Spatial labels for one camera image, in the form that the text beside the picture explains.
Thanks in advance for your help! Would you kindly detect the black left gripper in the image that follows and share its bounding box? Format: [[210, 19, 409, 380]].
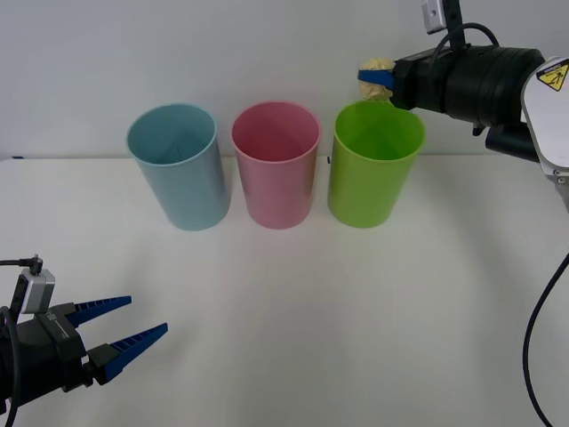
[[8, 294, 170, 394]]

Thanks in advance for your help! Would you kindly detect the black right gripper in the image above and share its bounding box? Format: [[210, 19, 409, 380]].
[[358, 48, 451, 113]]

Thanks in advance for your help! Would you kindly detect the pale yellow ball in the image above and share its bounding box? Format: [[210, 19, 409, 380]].
[[357, 56, 397, 103]]

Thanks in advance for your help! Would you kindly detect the yellow-green plastic bin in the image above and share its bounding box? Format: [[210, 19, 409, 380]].
[[327, 100, 427, 230]]

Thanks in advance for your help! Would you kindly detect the pink plastic bin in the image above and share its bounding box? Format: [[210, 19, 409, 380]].
[[229, 101, 323, 230]]

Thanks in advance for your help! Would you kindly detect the pale blue plastic bin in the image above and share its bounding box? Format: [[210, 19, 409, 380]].
[[125, 102, 232, 232]]

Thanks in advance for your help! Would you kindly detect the dark hanging cable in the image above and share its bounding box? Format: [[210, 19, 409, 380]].
[[521, 252, 569, 427]]

